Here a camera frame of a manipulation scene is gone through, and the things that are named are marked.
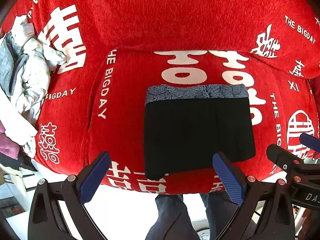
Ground black pants grey patterned waistband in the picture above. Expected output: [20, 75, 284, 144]
[144, 84, 256, 180]

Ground pile of light clothes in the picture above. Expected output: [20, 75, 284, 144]
[1, 15, 67, 171]

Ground person's legs dark trousers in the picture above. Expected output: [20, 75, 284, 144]
[145, 192, 238, 240]

